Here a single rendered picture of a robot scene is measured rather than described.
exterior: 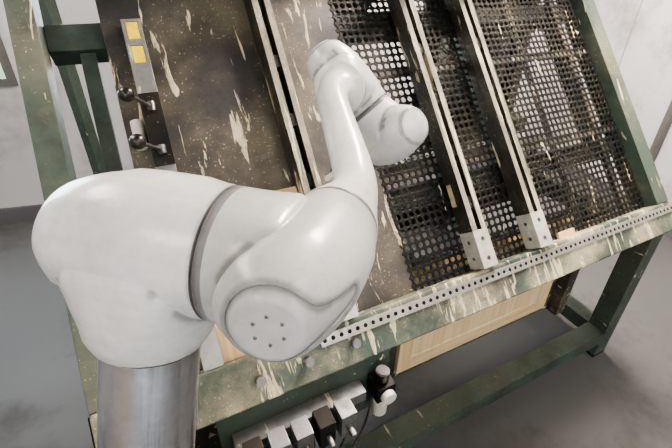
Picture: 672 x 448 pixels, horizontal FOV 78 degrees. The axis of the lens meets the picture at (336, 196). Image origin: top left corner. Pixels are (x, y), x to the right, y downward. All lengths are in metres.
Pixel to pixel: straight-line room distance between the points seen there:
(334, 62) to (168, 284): 0.57
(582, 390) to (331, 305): 2.24
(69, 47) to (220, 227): 1.10
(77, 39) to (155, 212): 1.06
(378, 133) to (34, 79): 0.85
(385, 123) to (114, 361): 0.60
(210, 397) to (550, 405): 1.68
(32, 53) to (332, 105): 0.84
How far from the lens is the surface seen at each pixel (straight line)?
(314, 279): 0.32
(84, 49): 1.40
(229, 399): 1.17
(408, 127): 0.82
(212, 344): 1.15
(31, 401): 2.54
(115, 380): 0.48
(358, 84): 0.82
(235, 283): 0.32
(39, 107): 1.25
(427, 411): 1.97
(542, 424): 2.32
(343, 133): 0.64
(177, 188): 0.40
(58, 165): 1.19
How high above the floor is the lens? 1.80
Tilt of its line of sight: 30 degrees down
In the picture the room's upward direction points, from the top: 1 degrees clockwise
